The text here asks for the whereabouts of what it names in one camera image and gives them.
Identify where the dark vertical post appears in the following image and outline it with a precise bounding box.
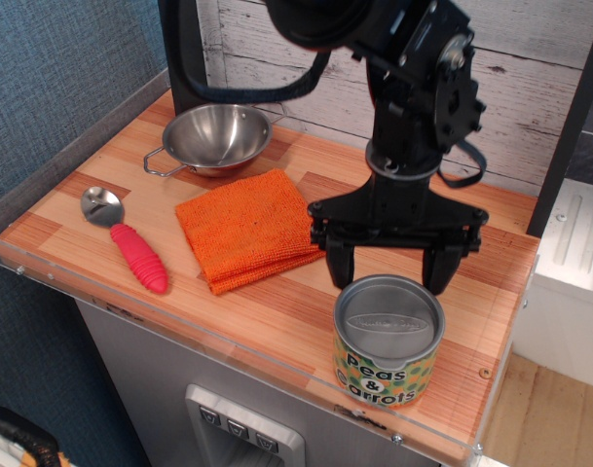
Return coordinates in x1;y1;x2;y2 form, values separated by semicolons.
525;0;593;238
158;0;207;115

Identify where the peas and carrots toy can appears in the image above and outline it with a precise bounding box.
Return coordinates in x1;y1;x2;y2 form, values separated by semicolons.
333;274;445;408

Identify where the dark vertical right post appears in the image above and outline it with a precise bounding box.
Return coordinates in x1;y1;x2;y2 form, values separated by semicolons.
525;0;593;238

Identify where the white toy sink unit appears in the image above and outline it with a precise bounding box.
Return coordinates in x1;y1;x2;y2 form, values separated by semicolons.
512;179;593;385

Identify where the folded orange cloth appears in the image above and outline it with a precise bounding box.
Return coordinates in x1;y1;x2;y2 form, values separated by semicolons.
175;169;324;296

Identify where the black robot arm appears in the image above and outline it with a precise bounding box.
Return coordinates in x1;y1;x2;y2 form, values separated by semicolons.
267;1;489;294

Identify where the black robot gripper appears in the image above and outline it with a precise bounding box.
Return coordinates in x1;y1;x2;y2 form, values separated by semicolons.
308;174;489;296

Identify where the clear acrylic counter guard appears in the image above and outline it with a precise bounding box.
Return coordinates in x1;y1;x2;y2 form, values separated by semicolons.
0;226;537;466

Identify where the grey toy fridge cabinet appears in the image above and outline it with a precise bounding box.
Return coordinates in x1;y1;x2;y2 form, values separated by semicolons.
78;302;435;466

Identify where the small steel pot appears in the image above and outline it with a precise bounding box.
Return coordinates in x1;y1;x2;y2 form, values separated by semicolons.
143;103;285;178

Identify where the silver dispenser button panel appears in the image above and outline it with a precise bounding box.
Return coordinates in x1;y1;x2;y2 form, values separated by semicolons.
185;384;307;466

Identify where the dark vertical left post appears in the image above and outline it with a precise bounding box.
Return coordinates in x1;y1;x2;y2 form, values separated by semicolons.
158;0;207;115

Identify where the spoon with pink handle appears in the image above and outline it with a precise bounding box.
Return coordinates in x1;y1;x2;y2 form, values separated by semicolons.
80;187;168;295

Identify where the orange object at bottom left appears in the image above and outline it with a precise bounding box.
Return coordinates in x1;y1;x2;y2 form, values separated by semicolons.
22;450;73;467

